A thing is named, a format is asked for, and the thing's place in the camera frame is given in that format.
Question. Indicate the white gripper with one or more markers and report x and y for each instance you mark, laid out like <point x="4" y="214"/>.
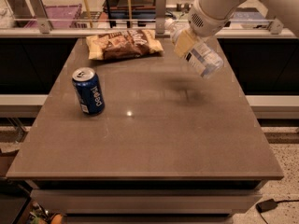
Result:
<point x="206" y="22"/>

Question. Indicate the clear plastic water bottle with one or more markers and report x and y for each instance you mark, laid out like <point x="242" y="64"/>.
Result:
<point x="205" y="60"/>

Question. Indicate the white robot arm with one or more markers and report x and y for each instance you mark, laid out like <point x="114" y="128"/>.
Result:
<point x="287" y="11"/>

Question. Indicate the brown chip bag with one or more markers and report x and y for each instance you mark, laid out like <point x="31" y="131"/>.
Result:
<point x="123" y="45"/>

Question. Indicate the blue pepsi can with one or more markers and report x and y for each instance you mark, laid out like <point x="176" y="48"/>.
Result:
<point x="87" y="87"/>

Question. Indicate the yellow pole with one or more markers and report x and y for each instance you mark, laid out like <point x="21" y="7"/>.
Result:
<point x="88" y="13"/>

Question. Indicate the purple plastic crate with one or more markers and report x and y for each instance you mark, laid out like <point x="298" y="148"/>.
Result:
<point x="64" y="16"/>

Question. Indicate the black power adapter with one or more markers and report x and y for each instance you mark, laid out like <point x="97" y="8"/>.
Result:
<point x="265" y="206"/>

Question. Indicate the grey table base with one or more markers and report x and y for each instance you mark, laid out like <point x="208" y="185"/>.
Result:
<point x="147" y="206"/>

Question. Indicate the metal railing post middle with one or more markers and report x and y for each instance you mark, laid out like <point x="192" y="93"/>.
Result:
<point x="160" y="8"/>

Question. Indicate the metal railing post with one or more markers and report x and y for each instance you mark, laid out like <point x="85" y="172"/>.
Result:
<point x="276" y="27"/>
<point x="160" y="8"/>
<point x="42" y="20"/>

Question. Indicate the metal railing post right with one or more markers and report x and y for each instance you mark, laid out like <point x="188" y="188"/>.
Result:
<point x="276" y="27"/>

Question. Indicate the metal railing post left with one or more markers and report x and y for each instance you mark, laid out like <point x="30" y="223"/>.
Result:
<point x="42" y="20"/>

